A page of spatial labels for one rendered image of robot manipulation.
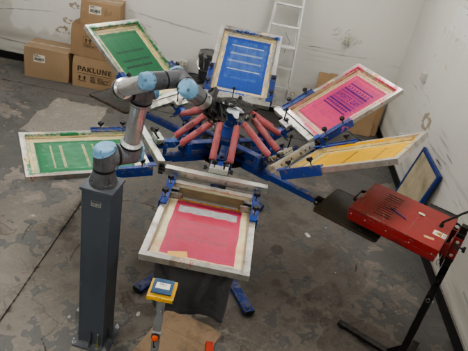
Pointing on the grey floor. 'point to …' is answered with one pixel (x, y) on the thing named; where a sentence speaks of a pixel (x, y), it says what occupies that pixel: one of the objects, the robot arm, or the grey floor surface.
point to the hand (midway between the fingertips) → (229, 117)
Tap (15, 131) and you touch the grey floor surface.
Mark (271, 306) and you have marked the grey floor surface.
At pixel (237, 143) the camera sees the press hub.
